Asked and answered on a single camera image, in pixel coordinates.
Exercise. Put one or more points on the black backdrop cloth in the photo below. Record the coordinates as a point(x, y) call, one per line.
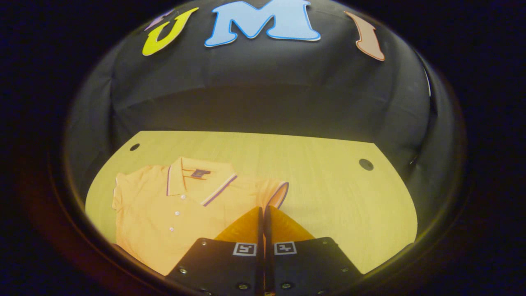
point(267, 82)

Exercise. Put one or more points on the orange T-shirt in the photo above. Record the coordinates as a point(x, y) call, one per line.
point(156, 213)

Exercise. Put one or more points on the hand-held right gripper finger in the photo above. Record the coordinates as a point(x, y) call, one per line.
point(268, 271)
point(260, 271)

